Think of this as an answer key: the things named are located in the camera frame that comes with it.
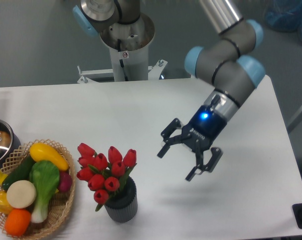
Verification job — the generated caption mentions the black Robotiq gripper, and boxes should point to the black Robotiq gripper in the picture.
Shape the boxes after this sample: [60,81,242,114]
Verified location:
[156,104,228,182]

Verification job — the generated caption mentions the red tulip bouquet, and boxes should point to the red tulip bouquet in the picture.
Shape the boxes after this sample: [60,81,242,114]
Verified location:
[76,143,137,212]

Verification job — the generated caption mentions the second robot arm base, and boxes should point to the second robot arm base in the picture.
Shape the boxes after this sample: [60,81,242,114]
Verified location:
[72,0,155,52]

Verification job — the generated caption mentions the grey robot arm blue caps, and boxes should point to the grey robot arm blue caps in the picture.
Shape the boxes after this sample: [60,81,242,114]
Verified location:
[158,0,266,181]

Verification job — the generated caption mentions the dark grey ribbed vase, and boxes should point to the dark grey ribbed vase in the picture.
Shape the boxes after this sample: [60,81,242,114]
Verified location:
[104,176,138,223]

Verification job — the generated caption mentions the red radish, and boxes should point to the red radish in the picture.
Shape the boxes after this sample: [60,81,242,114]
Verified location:
[57,171,73,193]

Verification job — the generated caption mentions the woven wicker basket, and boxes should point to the woven wicker basket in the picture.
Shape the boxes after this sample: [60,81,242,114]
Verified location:
[0,139,76,240]

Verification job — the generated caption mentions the green bok choy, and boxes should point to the green bok choy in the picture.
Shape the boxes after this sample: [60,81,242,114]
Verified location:
[29,160,60,224]

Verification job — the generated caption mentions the yellow squash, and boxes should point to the yellow squash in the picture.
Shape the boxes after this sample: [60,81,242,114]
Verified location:
[29,142,69,171]

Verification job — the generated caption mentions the dark green cucumber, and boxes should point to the dark green cucumber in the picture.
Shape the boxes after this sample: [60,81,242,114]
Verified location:
[1,155,36,191]

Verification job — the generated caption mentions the beige round bun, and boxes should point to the beige round bun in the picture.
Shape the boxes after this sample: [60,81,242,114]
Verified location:
[6,180,37,209]

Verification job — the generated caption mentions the orange fruit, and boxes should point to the orange fruit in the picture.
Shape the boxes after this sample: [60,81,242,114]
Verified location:
[4,208,31,237]

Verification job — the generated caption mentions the yellow bell pepper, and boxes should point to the yellow bell pepper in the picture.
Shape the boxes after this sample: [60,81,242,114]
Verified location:
[0,190,14,215]

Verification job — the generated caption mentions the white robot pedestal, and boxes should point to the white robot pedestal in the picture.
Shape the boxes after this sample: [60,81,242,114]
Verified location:
[109,46,149,82]

